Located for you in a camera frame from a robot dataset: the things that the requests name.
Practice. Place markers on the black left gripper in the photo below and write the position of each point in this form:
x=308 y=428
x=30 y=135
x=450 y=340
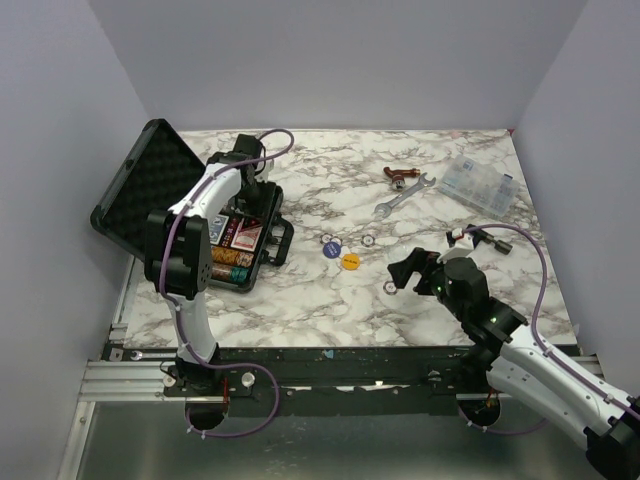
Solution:
x=260 y=207

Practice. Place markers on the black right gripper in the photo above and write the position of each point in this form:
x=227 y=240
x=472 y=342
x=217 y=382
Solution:
x=424 y=261

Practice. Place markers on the red triangular dealer button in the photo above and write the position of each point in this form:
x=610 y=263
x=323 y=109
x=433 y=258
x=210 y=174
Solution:
x=249 y=223

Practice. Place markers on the blue playing card deck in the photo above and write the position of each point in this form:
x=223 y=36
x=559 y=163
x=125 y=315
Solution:
x=217 y=228

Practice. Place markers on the yellow big blind button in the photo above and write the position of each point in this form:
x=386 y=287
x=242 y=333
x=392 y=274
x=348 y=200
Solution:
x=351 y=261

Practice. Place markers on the blue small blind button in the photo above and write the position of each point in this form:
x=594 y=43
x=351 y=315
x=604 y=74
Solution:
x=332 y=250

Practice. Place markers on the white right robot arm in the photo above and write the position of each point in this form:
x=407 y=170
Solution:
x=599 y=417

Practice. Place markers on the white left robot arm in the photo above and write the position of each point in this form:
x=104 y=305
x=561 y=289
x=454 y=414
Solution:
x=178 y=257

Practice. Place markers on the black poker set case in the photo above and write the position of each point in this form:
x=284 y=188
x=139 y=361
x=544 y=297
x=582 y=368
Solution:
x=157 y=171

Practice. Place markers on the clear glass disc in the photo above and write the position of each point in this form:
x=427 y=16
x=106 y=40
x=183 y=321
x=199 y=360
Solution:
x=399 y=252

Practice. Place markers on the red playing card deck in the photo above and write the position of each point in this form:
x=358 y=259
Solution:
x=246 y=240

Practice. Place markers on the poker chip near deck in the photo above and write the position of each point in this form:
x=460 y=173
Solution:
x=390 y=288

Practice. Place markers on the red dice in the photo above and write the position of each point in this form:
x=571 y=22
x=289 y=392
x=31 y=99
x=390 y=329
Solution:
x=229 y=232

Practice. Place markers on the poker chip marked 10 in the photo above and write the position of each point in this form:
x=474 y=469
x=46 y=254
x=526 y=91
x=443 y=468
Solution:
x=368 y=240

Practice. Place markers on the black T-shaped pipe fitting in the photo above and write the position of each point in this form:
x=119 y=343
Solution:
x=482 y=236

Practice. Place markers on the silver open-end wrench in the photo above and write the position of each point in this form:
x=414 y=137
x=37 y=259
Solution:
x=383 y=210

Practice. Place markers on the orange chip row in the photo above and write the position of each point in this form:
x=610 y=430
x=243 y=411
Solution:
x=232 y=257

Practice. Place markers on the brown bottom chip row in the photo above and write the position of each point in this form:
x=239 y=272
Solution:
x=230 y=274

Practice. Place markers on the poker chip beside blue button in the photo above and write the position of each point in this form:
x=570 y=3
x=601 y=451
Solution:
x=327 y=238

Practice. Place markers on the brown faucet tap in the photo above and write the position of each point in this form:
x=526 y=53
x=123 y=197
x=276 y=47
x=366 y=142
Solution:
x=398 y=177

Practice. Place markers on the clear plastic screw organizer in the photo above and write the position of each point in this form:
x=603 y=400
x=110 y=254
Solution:
x=479 y=186

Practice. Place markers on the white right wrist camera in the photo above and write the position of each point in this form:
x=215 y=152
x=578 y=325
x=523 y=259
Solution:
x=460 y=245

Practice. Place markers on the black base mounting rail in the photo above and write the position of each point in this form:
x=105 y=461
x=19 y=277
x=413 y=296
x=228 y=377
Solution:
x=350 y=381

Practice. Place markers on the aluminium frame rail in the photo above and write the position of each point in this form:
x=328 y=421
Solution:
x=119 y=382

